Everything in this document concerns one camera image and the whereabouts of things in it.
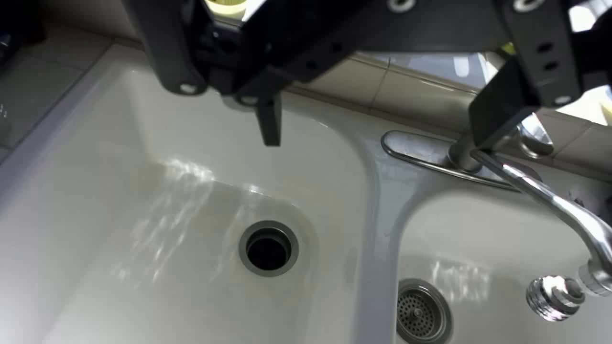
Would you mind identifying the left basin drain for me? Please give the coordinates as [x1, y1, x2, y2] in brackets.
[239, 220, 300, 277]

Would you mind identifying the white double basin sink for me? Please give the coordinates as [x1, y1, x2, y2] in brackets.
[0, 46, 610, 344]

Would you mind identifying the right basin drain strainer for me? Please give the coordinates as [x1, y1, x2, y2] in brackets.
[396, 279, 453, 344]

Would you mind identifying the chrome kitchen faucet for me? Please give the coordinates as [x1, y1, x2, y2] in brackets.
[380, 130, 612, 323]

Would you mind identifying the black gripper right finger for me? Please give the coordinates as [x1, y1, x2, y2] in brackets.
[468, 59, 535, 151]

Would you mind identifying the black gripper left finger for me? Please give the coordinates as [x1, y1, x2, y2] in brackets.
[233, 65, 283, 147]

